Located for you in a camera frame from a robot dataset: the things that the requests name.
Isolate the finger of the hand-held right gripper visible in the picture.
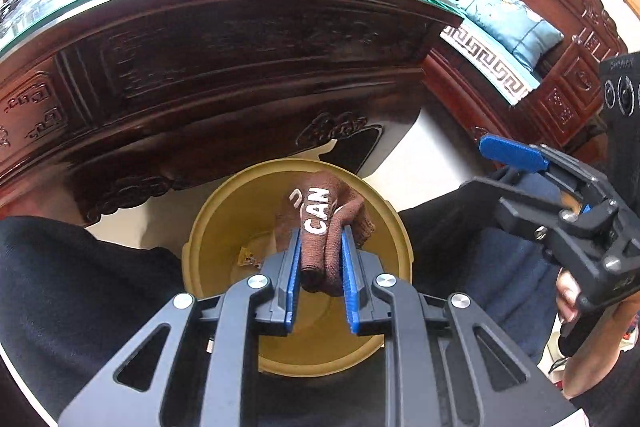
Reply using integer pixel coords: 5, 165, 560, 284
496, 178, 627, 304
477, 134, 621, 212

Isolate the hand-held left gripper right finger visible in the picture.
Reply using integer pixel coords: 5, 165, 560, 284
341, 227, 581, 427

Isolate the person's right forearm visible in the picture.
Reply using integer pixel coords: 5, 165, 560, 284
562, 302, 640, 408

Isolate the person's leg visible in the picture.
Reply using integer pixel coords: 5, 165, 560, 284
399, 179, 571, 365
0, 216, 211, 415

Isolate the carved wooden sofa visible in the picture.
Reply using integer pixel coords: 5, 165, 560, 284
345, 0, 631, 168

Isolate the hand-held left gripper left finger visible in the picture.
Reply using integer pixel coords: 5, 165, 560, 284
57, 229, 303, 427

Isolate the person's right hand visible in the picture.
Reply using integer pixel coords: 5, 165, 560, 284
554, 268, 583, 324

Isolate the blue embroidered pillow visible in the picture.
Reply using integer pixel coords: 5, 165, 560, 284
457, 0, 565, 72

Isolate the person's right leg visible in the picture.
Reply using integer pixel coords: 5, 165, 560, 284
399, 179, 571, 365

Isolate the brown knitted cloth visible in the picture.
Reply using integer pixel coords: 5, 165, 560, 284
274, 172, 376, 295

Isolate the yellow plastic bin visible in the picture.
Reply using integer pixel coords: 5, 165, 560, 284
181, 160, 416, 375

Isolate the person's left leg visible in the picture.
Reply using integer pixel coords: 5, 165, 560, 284
0, 216, 211, 415

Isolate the carved wooden glass-top table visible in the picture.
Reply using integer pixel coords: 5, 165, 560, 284
0, 0, 466, 228

